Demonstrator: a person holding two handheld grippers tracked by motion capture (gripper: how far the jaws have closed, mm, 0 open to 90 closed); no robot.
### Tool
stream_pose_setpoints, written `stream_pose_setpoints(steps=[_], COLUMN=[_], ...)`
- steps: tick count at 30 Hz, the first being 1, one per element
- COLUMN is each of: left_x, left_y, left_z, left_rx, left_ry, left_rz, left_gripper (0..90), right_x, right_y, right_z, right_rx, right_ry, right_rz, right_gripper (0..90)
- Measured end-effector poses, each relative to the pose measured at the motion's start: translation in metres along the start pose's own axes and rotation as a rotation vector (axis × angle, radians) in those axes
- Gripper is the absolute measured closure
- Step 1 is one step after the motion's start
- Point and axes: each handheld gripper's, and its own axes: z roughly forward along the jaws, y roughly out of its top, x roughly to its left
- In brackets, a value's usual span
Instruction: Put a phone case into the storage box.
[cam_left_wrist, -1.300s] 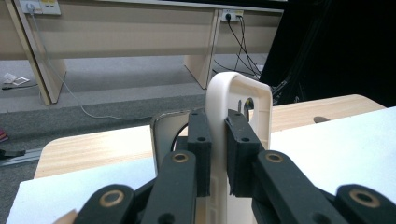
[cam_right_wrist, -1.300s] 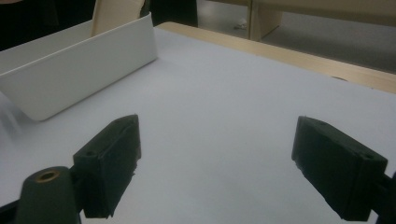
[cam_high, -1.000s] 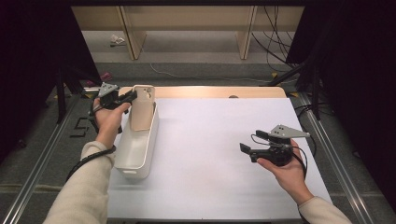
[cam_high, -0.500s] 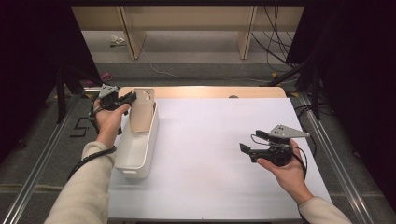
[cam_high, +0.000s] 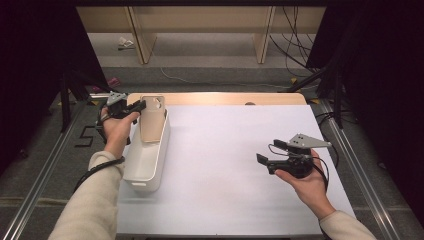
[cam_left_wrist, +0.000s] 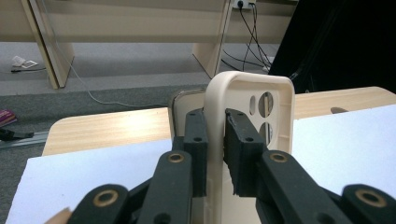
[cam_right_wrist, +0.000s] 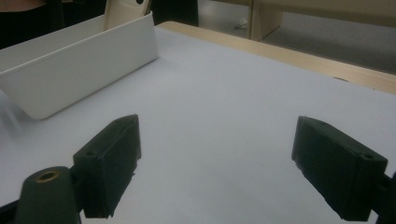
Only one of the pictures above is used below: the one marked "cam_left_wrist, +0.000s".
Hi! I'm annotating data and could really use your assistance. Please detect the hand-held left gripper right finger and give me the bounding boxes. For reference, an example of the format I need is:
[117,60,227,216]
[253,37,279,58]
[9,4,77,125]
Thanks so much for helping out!
[223,107,267,198]

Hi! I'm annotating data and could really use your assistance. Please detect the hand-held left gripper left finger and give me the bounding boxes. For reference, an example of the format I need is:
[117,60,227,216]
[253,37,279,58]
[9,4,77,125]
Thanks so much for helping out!
[173,107,209,198]

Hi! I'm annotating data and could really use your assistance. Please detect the beige phone case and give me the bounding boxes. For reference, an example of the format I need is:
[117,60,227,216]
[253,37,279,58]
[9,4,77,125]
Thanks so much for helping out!
[204,70,296,224]

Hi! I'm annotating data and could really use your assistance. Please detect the white power socket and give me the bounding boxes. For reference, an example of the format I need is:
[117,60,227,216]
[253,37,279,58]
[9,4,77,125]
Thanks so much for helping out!
[233,0,257,9]

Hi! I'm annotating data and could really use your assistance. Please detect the black curtain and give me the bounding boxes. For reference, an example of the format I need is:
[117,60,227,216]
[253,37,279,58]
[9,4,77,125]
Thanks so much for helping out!
[269,0,396,94]

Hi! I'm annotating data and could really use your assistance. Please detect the black metal stand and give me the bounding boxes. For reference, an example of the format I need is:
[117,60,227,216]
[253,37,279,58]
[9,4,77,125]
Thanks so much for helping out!
[0,128,35,142]

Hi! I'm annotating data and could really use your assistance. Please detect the white paper scrap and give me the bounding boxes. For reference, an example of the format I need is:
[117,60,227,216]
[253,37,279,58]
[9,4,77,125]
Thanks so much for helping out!
[11,55,39,70]

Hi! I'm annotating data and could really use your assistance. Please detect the pink packet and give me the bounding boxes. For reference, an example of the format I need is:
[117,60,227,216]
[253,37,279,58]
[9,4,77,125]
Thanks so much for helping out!
[0,108,18,128]

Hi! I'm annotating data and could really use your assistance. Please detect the white floor cable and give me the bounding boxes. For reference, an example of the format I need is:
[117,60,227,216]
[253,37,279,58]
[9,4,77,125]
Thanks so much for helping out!
[57,46,169,108]

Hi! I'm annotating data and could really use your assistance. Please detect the bundle of black cables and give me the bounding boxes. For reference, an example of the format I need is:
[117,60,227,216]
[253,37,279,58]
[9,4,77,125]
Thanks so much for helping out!
[220,0,275,73]

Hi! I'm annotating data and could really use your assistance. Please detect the aluminium floor rail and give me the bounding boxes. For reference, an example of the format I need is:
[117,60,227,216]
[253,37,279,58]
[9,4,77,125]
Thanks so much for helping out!
[0,130,50,149]

